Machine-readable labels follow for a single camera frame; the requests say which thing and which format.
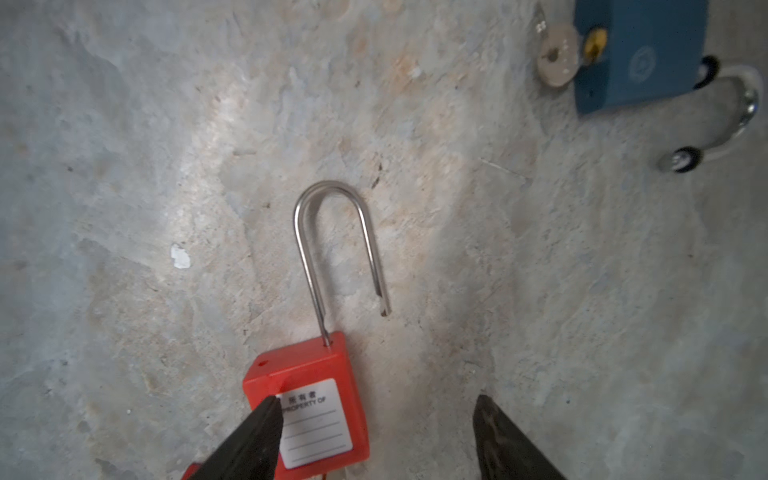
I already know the red padlock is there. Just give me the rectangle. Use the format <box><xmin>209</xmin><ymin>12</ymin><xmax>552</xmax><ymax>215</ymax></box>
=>
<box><xmin>179</xmin><ymin>179</ymin><xmax>394</xmax><ymax>480</ymax></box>

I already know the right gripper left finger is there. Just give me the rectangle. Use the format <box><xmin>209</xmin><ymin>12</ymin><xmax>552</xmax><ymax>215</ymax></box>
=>
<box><xmin>185</xmin><ymin>396</ymin><xmax>283</xmax><ymax>480</ymax></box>

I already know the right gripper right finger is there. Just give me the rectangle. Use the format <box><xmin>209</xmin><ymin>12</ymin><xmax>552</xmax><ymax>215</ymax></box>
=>
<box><xmin>472</xmin><ymin>394</ymin><xmax>565</xmax><ymax>480</ymax></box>

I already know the large blue padlock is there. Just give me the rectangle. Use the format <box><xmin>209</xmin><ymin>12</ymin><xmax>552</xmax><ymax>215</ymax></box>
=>
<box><xmin>533</xmin><ymin>0</ymin><xmax>766</xmax><ymax>175</ymax></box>

